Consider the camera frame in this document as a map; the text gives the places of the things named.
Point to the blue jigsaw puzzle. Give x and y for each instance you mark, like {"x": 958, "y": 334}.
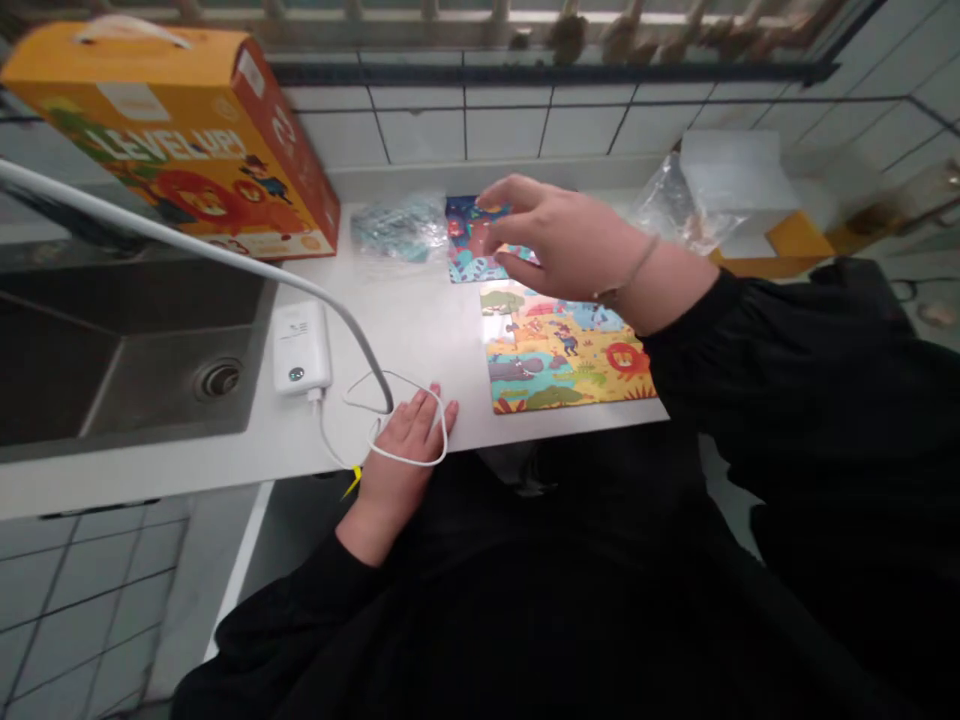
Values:
{"x": 469, "y": 255}

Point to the person's right hand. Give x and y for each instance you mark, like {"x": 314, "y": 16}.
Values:
{"x": 577, "y": 240}

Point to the orange cardboard puzzle box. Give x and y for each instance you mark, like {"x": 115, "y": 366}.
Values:
{"x": 187, "y": 142}

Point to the window with bars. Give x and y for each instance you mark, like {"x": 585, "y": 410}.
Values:
{"x": 525, "y": 30}

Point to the white box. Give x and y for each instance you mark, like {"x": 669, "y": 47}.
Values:
{"x": 739, "y": 176}

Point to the sink drain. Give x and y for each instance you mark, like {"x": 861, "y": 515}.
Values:
{"x": 219, "y": 379}

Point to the savanna animal jigsaw puzzle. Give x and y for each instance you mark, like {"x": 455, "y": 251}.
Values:
{"x": 559, "y": 360}

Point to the person's body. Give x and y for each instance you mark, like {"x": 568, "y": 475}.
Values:
{"x": 570, "y": 600}

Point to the yellow box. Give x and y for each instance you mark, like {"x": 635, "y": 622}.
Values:
{"x": 795, "y": 244}

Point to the person's left hand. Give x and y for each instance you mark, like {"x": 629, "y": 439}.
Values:
{"x": 409, "y": 446}

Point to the steel sink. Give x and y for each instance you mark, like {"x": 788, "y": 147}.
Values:
{"x": 112, "y": 352}

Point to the white power bank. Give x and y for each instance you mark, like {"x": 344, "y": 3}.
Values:
{"x": 300, "y": 352}

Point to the clear plastic bag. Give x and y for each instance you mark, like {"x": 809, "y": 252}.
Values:
{"x": 679, "y": 206}

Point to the yellow tag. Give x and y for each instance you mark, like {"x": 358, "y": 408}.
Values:
{"x": 352, "y": 481}

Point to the person's left fingers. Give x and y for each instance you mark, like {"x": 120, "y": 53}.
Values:
{"x": 429, "y": 409}

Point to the plastic bag of teal pieces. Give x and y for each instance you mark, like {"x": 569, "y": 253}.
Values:
{"x": 397, "y": 225}

